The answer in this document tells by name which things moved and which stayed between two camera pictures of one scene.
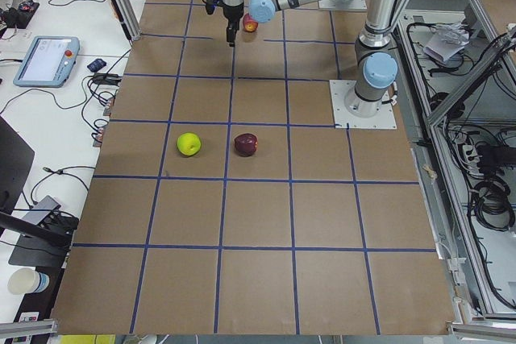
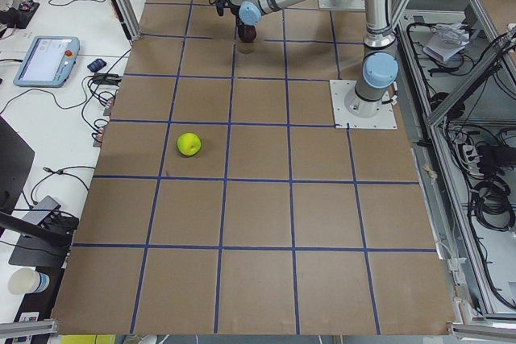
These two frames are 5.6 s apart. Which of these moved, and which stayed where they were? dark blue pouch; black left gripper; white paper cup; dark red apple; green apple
Moved: black left gripper; dark red apple
Stayed: dark blue pouch; green apple; white paper cup
